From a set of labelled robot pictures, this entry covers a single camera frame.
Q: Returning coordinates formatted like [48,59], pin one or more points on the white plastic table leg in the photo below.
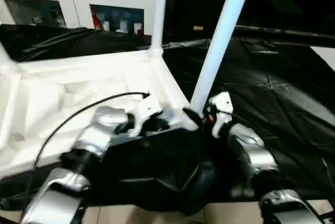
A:
[159,9]
[220,35]
[5,56]

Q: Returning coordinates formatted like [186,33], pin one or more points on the white plastic table top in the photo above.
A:
[63,93]

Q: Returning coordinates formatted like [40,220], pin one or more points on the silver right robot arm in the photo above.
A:
[246,145]

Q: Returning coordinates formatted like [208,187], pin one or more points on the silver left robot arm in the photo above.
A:
[99,130]

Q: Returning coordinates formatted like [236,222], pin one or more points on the black plastic mat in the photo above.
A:
[282,103]

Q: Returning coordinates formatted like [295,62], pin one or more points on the small yellow label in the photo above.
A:
[198,28]

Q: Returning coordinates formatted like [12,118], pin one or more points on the black metal rod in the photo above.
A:
[282,33]

